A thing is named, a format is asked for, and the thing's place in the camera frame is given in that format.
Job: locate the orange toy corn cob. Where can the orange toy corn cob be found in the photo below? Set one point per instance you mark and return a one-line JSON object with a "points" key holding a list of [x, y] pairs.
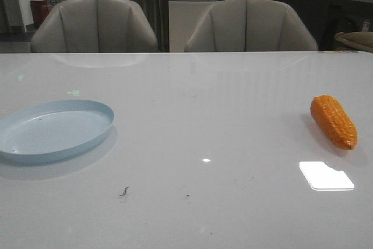
{"points": [[334, 122]]}

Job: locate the light blue round plate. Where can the light blue round plate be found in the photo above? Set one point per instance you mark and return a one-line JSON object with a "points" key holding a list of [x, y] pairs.
{"points": [[54, 131]]}

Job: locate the right beige leather chair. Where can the right beige leather chair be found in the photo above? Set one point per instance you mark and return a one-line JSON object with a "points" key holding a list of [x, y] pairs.
{"points": [[250, 25]]}

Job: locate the beige leather chair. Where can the beige leather chair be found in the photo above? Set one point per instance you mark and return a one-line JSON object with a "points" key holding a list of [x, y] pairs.
{"points": [[94, 26], [250, 25]]}

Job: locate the left beige leather chair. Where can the left beige leather chair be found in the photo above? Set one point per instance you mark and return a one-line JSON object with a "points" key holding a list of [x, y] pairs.
{"points": [[94, 26]]}

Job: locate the red bin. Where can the red bin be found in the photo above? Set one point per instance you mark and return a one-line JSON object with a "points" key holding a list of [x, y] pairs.
{"points": [[40, 10]]}

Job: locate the beige cushion at right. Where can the beige cushion at right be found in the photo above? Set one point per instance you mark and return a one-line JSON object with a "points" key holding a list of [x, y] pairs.
{"points": [[354, 41]]}

